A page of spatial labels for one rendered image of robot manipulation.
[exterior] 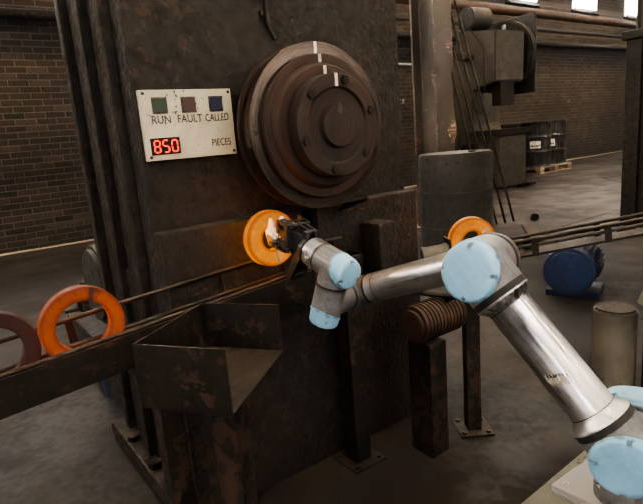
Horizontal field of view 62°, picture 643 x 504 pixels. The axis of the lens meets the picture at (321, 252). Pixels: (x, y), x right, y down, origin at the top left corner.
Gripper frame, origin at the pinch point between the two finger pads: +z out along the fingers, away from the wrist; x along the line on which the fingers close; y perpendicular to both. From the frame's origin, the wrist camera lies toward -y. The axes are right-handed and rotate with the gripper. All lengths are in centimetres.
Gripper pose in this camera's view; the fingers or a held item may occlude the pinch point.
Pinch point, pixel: (269, 231)
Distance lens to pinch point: 150.2
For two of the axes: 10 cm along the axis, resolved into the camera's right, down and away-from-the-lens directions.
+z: -6.0, -3.7, 7.1
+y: 0.6, -9.1, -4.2
